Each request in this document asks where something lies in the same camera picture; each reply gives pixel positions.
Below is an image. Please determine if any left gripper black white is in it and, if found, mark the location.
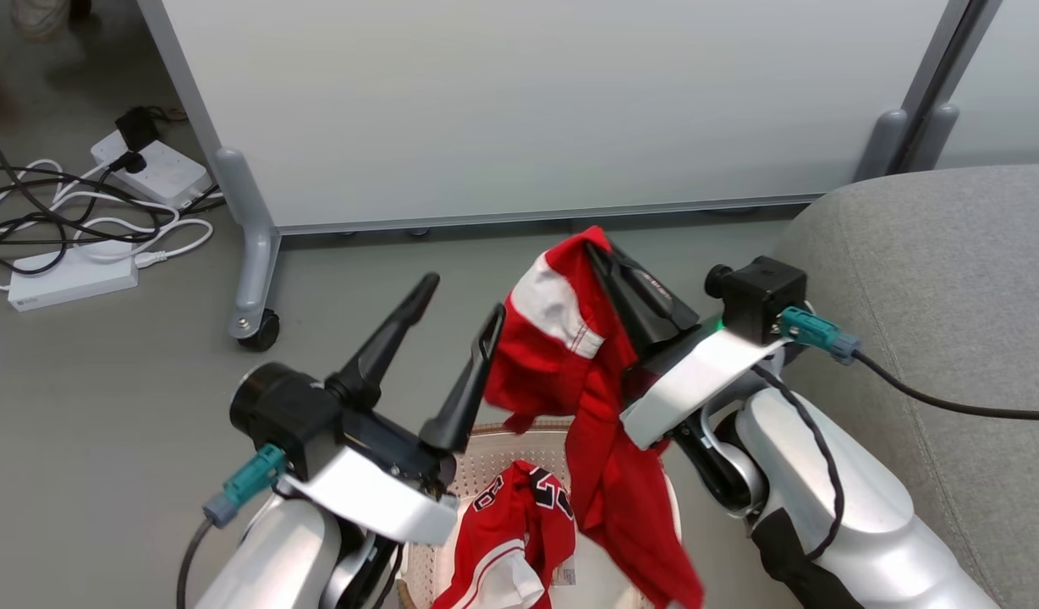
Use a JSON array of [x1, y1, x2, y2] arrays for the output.
[[283, 272, 508, 546]]

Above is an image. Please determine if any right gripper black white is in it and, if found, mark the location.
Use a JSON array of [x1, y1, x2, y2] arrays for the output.
[[585, 244, 791, 451]]

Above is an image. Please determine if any red garment with white panel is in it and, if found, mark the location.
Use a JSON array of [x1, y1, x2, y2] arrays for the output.
[[484, 224, 706, 609]]

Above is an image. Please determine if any red jersey with black numbers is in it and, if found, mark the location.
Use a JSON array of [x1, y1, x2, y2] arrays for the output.
[[431, 461, 580, 609]]

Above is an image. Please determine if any cream perforated laundry basket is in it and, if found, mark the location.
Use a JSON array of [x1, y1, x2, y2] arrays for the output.
[[397, 419, 685, 609]]

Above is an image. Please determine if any black caster wheel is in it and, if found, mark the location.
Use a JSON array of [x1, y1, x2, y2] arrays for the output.
[[236, 309, 282, 353]]

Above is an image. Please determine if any grey partition leg with caster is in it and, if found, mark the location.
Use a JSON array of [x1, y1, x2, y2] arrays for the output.
[[215, 148, 282, 341]]

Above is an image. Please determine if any large white partition panel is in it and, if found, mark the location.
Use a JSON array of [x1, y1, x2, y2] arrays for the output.
[[137, 0, 970, 235]]

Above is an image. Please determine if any grey partition leg upright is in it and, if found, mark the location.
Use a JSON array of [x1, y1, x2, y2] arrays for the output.
[[854, 108, 910, 183], [909, 101, 960, 172]]

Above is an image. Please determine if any grey fabric sofa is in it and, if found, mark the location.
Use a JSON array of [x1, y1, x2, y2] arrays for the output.
[[772, 165, 1039, 609]]

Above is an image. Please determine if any white power strip with plugs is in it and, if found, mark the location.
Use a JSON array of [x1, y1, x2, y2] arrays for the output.
[[91, 129, 212, 209]]

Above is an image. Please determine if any long white power strip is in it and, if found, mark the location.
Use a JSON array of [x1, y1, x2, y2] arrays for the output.
[[8, 248, 140, 313]]

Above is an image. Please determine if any black power adapter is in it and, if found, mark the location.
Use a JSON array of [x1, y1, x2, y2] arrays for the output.
[[115, 106, 161, 153]]

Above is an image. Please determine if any narrow white partition panel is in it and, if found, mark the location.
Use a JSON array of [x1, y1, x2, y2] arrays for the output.
[[934, 0, 1039, 170]]

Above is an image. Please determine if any pale sneaker shoe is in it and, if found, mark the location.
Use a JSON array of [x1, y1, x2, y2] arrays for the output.
[[10, 0, 69, 41]]

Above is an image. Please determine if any right teal cable connector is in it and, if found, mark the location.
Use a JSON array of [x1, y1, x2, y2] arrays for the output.
[[778, 306, 863, 365]]

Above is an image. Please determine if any teal cable connector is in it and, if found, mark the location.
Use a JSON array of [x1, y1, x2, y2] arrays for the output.
[[202, 444, 288, 529], [778, 306, 863, 365]]

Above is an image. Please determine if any left teal cable connector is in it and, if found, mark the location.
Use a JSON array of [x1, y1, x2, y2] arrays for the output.
[[202, 444, 288, 529]]

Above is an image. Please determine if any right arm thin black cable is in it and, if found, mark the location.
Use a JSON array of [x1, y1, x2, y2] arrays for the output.
[[750, 362, 847, 561]]

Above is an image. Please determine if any left camera black cable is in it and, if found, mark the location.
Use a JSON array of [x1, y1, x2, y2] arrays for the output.
[[176, 518, 216, 609]]

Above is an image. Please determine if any camera black cable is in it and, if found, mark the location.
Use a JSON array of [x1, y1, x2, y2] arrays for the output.
[[176, 518, 216, 609], [855, 349, 1039, 422]]

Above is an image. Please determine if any right camera black cable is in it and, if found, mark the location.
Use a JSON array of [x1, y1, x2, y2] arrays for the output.
[[855, 349, 1039, 422]]

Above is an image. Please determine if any white power cable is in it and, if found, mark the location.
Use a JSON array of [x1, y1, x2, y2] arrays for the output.
[[0, 158, 216, 294]]

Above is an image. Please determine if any black cable bundle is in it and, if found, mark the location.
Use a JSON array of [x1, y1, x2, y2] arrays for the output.
[[0, 118, 226, 277]]

